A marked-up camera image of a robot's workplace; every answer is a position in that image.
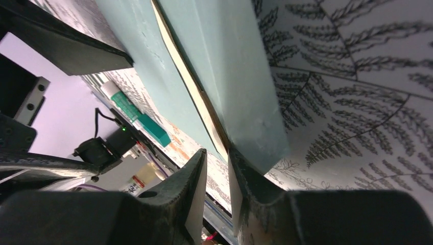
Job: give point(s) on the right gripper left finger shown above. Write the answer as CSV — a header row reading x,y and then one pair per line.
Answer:
x,y
170,212

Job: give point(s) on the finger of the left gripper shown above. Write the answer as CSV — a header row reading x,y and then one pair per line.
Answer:
x,y
23,167
68,49

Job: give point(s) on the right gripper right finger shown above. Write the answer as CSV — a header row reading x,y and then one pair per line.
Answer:
x,y
263,213

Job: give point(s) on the green white glue stick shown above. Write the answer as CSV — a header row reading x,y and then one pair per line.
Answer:
x,y
111,90

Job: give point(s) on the small teal block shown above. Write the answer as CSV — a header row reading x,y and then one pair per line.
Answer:
x,y
155,130

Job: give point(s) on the floral table mat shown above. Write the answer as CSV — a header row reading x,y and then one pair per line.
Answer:
x,y
353,81

